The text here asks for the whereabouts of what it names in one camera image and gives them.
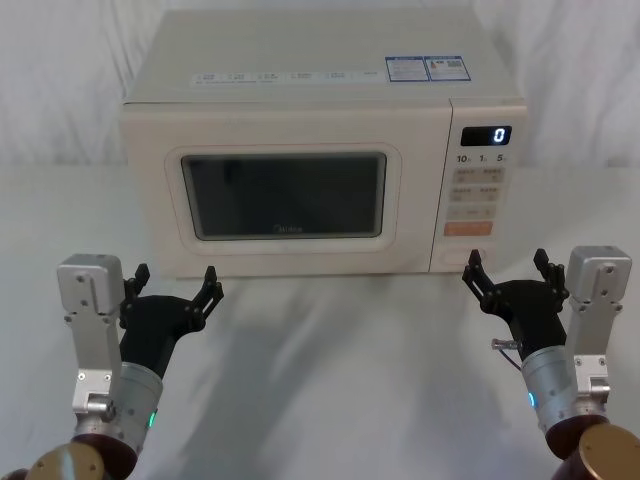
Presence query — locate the thin dark cable silver plug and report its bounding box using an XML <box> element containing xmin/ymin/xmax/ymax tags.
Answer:
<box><xmin>487</xmin><ymin>337</ymin><xmax>526</xmax><ymax>375</ymax></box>

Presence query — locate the cream microwave oven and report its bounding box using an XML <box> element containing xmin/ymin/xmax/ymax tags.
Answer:
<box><xmin>118</xmin><ymin>8</ymin><xmax>530</xmax><ymax>279</ymax></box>

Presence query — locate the white curtain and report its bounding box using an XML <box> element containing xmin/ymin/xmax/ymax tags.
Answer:
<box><xmin>0</xmin><ymin>0</ymin><xmax>640</xmax><ymax>169</ymax></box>

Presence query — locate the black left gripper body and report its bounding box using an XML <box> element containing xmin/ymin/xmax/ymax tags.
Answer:
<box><xmin>117</xmin><ymin>294</ymin><xmax>206</xmax><ymax>379</ymax></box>

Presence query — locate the white table cloth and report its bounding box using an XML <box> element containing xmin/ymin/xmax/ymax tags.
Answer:
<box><xmin>0</xmin><ymin>162</ymin><xmax>640</xmax><ymax>480</ymax></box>

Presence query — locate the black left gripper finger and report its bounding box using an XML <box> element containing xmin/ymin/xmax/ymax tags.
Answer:
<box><xmin>119</xmin><ymin>263</ymin><xmax>151</xmax><ymax>315</ymax></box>
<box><xmin>183</xmin><ymin>265</ymin><xmax>225</xmax><ymax>331</ymax></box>

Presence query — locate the oven control panel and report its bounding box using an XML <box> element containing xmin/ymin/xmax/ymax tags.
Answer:
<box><xmin>428</xmin><ymin>98</ymin><xmax>530</xmax><ymax>274</ymax></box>

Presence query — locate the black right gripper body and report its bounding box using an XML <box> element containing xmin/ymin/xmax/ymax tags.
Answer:
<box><xmin>487</xmin><ymin>279</ymin><xmax>569</xmax><ymax>360</ymax></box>

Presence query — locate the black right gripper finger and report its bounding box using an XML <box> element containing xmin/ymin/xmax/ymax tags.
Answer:
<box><xmin>461</xmin><ymin>248</ymin><xmax>501</xmax><ymax>315</ymax></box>
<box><xmin>532</xmin><ymin>248</ymin><xmax>571</xmax><ymax>311</ymax></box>

